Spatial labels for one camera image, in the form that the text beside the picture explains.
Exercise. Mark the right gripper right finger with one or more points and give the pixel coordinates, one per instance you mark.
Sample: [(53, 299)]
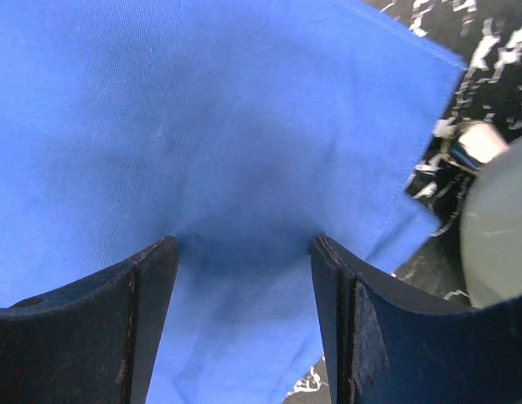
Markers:
[(386, 341)]

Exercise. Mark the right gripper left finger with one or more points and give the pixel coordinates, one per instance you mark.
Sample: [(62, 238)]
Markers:
[(94, 340)]

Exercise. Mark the blue surgical drape cloth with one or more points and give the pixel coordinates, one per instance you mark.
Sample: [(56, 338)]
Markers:
[(243, 128)]

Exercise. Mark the white cylindrical drawer container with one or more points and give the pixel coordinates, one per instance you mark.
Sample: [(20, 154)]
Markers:
[(491, 219)]

